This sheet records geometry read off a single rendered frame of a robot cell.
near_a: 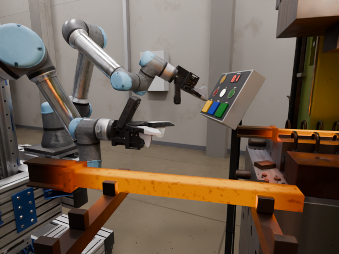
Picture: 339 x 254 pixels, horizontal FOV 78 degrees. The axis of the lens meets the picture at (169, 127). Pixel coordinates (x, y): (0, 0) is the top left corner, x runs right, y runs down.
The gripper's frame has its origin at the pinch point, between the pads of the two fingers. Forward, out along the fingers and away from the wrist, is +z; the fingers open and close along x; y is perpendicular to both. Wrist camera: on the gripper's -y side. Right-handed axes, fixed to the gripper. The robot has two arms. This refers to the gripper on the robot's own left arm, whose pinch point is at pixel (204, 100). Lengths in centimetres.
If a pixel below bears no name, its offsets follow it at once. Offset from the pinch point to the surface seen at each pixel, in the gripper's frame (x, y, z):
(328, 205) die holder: -69, -12, 7
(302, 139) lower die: -53, -2, 10
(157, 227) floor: 53, -101, 37
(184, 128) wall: 267, -31, 84
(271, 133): -46.5, -3.6, 5.7
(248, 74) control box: -5.2, 20.0, 10.3
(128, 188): -68, -25, -27
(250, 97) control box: -6.9, 11.5, 16.2
